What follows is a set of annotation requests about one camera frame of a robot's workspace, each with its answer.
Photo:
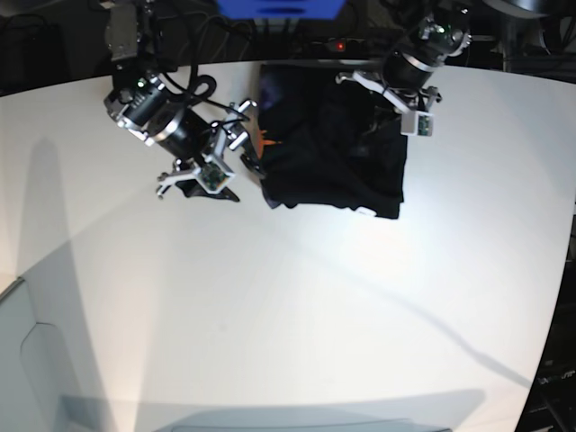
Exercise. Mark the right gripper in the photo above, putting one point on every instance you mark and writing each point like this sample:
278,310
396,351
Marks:
202,144

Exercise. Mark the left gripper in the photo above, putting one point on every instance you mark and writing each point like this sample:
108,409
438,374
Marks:
401,80

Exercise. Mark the black T-shirt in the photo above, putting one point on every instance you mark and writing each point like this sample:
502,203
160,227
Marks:
327,143

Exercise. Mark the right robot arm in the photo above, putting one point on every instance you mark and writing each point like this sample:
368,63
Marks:
141,85

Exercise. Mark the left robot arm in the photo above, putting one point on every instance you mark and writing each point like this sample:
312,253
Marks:
535,38

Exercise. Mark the black power strip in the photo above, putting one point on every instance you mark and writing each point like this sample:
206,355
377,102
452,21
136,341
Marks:
348,48

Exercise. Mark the blue plastic box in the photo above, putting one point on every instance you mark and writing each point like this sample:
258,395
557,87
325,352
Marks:
282,9

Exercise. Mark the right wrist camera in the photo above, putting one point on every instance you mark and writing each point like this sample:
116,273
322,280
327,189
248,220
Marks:
213,178

